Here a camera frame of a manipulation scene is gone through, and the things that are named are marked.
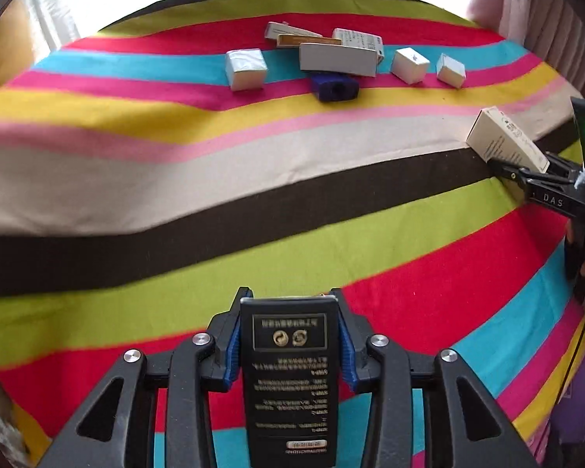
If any white printed box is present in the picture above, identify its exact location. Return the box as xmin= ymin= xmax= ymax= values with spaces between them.
xmin=331 ymin=28 xmax=385 ymax=62

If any large grey-white box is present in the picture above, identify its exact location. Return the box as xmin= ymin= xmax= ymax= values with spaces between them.
xmin=299 ymin=43 xmax=377 ymax=77

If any cream white box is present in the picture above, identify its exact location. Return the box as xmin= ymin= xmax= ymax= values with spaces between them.
xmin=466 ymin=107 xmax=550 ymax=173

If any white square box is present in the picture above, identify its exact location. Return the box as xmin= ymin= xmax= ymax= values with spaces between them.
xmin=225 ymin=49 xmax=268 ymax=91

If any green white medicine box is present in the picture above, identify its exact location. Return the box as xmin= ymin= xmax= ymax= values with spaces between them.
xmin=264 ymin=21 xmax=321 ymax=40

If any pink curtain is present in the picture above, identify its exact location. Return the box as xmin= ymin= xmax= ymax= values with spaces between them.
xmin=467 ymin=0 xmax=585 ymax=97

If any dark blue small object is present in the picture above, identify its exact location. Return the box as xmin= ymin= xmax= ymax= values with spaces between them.
xmin=309 ymin=72 xmax=359 ymax=103

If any striped colourful tablecloth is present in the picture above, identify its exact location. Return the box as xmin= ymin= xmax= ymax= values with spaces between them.
xmin=0 ymin=0 xmax=585 ymax=457

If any white box red label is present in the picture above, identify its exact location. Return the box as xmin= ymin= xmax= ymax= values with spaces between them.
xmin=391 ymin=48 xmax=430 ymax=85

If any black rectangular box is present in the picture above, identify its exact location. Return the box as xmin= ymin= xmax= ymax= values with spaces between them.
xmin=239 ymin=296 xmax=339 ymax=467

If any gold white dental box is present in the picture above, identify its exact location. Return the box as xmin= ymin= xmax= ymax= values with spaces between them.
xmin=276 ymin=34 xmax=342 ymax=49

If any small white cube box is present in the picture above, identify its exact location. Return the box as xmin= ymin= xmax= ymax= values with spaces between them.
xmin=436 ymin=53 xmax=467 ymax=89

